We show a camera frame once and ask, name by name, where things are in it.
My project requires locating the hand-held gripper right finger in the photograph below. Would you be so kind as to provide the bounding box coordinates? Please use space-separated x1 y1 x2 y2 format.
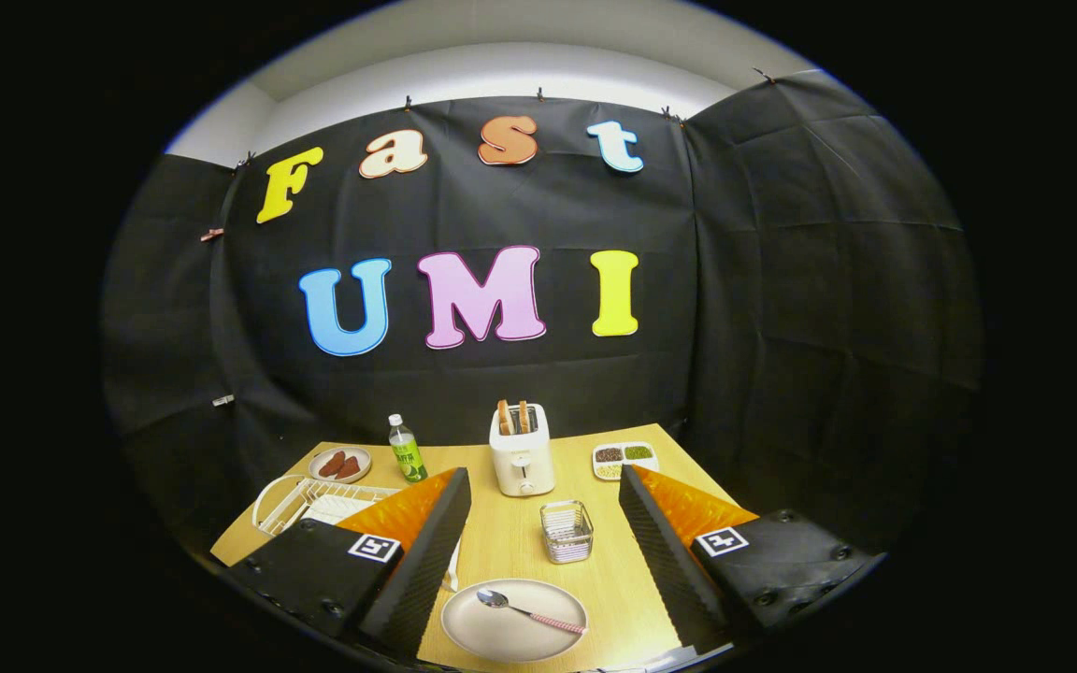
618 465 876 655

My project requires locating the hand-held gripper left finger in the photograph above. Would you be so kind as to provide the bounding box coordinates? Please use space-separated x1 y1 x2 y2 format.
225 467 472 661

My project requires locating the pink handled metal spoon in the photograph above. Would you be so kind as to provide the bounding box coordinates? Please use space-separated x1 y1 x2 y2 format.
477 588 588 636

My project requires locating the metal wire basket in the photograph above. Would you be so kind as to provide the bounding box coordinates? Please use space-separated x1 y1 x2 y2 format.
540 500 595 565

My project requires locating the grey round plate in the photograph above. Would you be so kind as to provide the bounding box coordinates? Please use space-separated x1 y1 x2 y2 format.
440 578 590 665

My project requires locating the white wire dish rack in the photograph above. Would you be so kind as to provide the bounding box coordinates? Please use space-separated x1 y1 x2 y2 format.
251 474 462 593

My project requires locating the small grey sausage plate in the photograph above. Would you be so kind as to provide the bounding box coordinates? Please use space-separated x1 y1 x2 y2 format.
309 446 373 484

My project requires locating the white divided bean tray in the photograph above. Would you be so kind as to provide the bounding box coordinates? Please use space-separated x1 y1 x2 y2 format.
592 442 661 481

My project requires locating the green label drink bottle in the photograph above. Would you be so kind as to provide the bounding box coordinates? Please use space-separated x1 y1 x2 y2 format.
387 413 428 483

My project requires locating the white toaster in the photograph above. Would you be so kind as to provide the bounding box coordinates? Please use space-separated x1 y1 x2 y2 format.
489 403 557 497

